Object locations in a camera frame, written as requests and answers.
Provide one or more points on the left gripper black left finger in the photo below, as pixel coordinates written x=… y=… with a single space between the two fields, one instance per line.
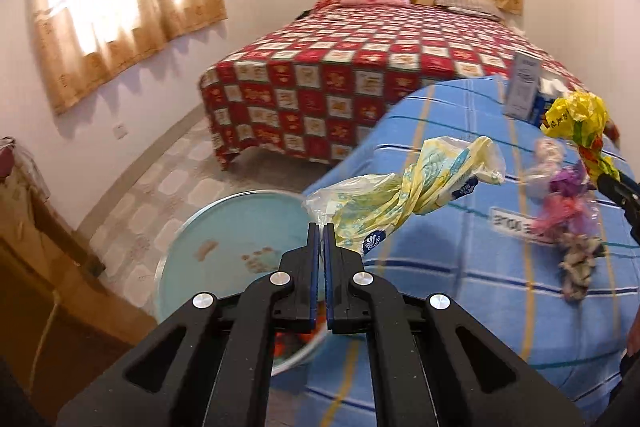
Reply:
x=210 y=362

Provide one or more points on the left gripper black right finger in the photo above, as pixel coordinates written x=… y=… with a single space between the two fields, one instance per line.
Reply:
x=432 y=363

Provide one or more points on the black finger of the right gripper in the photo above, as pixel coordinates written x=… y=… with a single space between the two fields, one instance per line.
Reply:
x=624 y=192

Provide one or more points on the yellow wrapper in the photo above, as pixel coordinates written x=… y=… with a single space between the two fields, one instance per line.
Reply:
x=581 y=118

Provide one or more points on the yellow tissue plastic bag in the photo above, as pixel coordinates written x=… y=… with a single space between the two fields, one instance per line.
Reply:
x=365 y=210

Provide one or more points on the light blue trash bin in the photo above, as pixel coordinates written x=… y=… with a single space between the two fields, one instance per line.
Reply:
x=227 y=245

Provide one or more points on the purple pink crumpled wrapper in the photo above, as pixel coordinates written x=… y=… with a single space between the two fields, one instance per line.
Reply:
x=568 y=217

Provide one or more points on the white label strip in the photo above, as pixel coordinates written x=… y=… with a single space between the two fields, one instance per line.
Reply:
x=513 y=224

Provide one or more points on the blue milk carton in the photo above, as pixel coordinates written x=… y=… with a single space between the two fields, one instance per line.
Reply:
x=549 y=89

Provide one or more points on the blue plaid bedsheet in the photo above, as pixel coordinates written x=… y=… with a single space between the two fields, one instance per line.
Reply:
x=511 y=286

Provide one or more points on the white tall carton box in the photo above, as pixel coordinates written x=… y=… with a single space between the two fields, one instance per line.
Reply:
x=523 y=86

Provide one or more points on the wooden dresser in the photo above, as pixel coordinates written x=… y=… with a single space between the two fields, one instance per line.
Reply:
x=60 y=326

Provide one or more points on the grey striped pillow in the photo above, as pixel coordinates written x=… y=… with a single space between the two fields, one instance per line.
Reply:
x=477 y=8

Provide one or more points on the red checkered bed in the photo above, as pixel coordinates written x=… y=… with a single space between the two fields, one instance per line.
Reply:
x=314 y=88

